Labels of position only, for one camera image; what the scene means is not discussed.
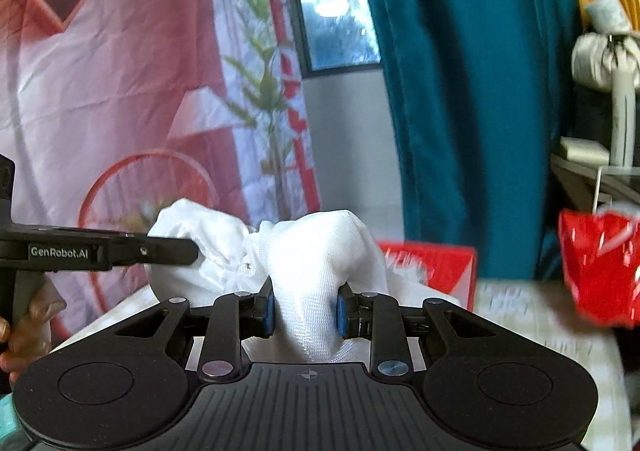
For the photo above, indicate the white cloth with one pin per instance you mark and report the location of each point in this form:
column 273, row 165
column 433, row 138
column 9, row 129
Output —
column 310, row 271

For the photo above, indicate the white pole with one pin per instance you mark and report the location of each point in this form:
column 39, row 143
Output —
column 622, row 126

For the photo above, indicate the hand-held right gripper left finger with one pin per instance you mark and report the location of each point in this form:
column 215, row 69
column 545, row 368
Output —
column 267, row 313

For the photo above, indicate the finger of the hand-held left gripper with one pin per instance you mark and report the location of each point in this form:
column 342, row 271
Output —
column 160, row 251

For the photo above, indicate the small white box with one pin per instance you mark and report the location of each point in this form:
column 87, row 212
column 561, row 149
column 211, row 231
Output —
column 582, row 150

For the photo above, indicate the red strawberry print box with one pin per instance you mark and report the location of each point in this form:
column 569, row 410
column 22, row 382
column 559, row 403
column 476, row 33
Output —
column 440, row 266

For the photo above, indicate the red and white printed blanket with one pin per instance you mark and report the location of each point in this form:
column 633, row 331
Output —
column 125, row 96

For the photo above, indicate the teal curtain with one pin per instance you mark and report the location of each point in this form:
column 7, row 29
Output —
column 465, row 96

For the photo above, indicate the red plastic bag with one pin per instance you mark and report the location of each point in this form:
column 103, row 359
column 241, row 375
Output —
column 600, row 271

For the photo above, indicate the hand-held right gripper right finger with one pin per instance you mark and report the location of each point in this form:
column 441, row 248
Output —
column 342, row 316

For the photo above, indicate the checked bed sheet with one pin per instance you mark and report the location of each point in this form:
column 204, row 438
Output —
column 530, row 331

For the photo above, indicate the white wrapped bundle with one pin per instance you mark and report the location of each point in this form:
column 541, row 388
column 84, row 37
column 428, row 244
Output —
column 597, row 56

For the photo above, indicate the window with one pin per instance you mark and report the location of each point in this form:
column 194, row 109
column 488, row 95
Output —
column 332, row 6

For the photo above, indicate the person's left hand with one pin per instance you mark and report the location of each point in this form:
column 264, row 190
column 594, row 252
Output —
column 32, row 331

